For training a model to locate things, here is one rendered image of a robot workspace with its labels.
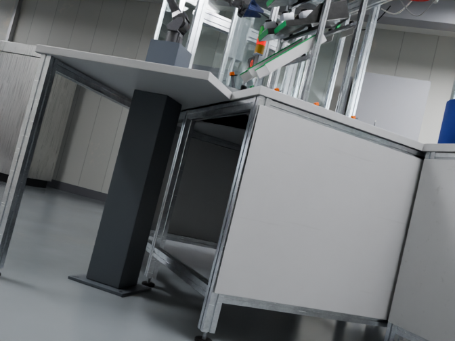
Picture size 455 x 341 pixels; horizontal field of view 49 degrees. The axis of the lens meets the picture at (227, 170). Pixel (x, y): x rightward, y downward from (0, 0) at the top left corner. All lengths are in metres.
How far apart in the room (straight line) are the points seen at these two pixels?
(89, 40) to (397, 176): 6.58
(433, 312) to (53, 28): 7.47
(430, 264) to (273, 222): 0.59
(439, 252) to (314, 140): 0.59
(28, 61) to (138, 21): 1.78
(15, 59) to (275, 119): 5.65
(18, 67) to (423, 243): 5.86
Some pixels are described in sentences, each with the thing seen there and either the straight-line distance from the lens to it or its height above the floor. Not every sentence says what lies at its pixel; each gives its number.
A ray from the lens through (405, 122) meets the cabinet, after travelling 6.00.
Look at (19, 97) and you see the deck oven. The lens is 6.84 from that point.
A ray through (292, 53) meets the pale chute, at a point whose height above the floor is 1.09.
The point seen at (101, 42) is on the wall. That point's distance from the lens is 7.91.
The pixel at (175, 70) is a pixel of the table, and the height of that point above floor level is 0.85.
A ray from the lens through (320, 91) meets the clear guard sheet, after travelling 3.83.
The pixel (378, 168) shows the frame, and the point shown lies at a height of 0.72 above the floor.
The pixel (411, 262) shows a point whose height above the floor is 0.41.
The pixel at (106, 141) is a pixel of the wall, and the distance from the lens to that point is 7.42.
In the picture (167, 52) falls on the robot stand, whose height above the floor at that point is 1.01.
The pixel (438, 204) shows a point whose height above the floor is 0.63.
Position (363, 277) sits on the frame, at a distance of 1.93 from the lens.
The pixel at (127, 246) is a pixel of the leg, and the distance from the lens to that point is 2.08.
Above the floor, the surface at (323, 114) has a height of 0.84.
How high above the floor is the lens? 0.48
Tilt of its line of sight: 3 degrees up
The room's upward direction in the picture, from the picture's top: 14 degrees clockwise
